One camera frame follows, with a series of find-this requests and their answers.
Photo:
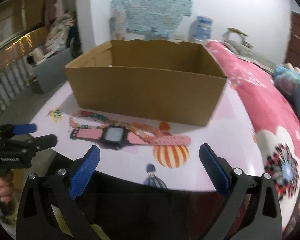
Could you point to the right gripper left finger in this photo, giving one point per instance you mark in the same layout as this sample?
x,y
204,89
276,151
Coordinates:
x,y
47,209

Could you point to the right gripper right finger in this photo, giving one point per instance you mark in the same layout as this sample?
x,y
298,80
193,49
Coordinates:
x,y
251,209

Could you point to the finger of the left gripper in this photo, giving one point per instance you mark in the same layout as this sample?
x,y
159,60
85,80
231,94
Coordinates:
x,y
10,130
35,144

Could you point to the pink digital watch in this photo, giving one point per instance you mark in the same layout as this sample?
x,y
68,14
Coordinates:
x,y
116,138

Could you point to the left hand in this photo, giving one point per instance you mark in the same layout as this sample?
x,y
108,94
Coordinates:
x,y
6,187

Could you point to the grey storage bin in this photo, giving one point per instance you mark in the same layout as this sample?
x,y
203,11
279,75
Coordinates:
x,y
51,73

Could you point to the pink floral blanket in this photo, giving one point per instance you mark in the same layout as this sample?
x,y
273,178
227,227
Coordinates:
x,y
276,127

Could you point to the wooden wardrobe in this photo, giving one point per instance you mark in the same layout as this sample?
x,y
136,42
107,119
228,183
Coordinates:
x,y
17,17

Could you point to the pile of clothes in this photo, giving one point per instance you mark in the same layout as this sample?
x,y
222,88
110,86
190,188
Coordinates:
x,y
64,35

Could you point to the blue patterned cloth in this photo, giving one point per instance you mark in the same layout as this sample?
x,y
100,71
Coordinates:
x,y
287,81

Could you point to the brown cardboard box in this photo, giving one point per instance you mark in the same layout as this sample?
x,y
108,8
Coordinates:
x,y
158,79

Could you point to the dark red door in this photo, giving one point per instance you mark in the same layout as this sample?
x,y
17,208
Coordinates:
x,y
293,50

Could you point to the teal hanging shirt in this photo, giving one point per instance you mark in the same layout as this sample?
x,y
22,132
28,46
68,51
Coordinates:
x,y
161,17

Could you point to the small wooden stool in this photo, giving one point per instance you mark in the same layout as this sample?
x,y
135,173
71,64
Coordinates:
x,y
243,36

